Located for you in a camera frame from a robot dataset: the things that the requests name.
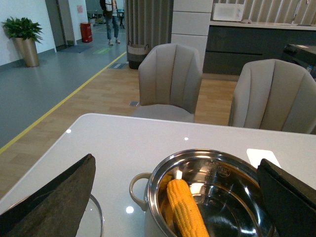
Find silver floor socket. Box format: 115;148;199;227
129;101;139;107

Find blue door mat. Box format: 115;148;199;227
60;45;92;53

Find white microwave oven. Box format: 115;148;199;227
211;3;245;22

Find person in jeans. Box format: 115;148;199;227
99;0;120;46

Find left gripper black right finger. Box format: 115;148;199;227
257;158;316;237

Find left beige upholstered chair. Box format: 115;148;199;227
132;43;202;122

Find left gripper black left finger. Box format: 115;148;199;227
0;154;96;237

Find white cabinet column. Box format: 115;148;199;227
171;0;213;65

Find cream steel cooking pot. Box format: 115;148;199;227
130;149;278;237

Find yellow corn cob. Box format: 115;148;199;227
167;179;209;237

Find grey pleated curtain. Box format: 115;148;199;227
124;0;174;48

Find glass pot lid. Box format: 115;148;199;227
0;193;104;237

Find beige upholstered chair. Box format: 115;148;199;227
132;43;202;122
228;59;316;134

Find woven laundry basket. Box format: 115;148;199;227
127;42;150;70

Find red fire extinguisher box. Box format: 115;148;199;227
80;22;92;43

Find right beige upholstered chair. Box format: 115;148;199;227
228;59;316;134

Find green potted plant gold vase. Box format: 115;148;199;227
2;17;42;67

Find dark grey kitchen counter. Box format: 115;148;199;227
203;22;316;75

